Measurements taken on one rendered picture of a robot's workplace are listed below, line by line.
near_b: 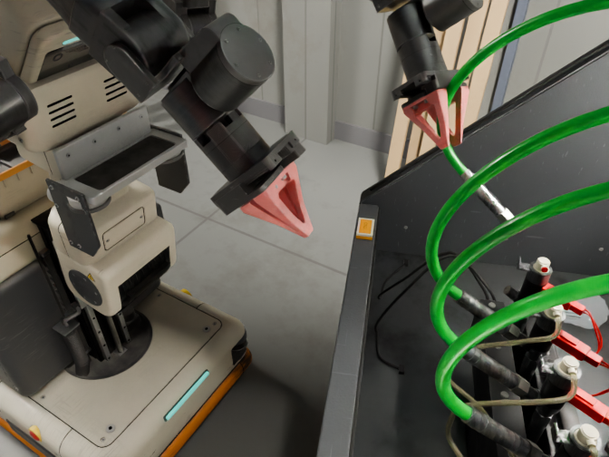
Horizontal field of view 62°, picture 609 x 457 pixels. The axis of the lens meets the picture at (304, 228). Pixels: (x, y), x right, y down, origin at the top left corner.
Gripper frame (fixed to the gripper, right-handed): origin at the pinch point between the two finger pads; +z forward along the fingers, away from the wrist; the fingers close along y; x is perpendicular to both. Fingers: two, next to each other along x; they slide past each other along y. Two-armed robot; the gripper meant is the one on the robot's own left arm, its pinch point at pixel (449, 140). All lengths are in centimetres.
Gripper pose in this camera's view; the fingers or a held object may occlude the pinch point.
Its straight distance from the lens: 75.7
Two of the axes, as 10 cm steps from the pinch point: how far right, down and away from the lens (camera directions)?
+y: 7.7, -2.2, 6.0
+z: 3.1, 9.5, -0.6
